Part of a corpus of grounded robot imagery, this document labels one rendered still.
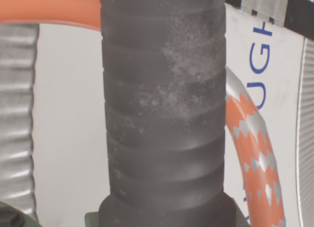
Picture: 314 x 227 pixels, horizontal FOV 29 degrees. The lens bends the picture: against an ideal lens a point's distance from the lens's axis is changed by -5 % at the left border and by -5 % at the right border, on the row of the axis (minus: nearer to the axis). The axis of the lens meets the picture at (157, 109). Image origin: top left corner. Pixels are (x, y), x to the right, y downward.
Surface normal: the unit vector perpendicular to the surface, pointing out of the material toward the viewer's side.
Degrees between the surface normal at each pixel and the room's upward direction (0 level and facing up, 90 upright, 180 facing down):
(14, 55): 89
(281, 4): 90
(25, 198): 99
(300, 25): 90
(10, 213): 115
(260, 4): 90
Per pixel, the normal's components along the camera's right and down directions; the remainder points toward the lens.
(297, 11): 0.70, 0.18
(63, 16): 0.26, 0.76
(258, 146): 0.11, -0.38
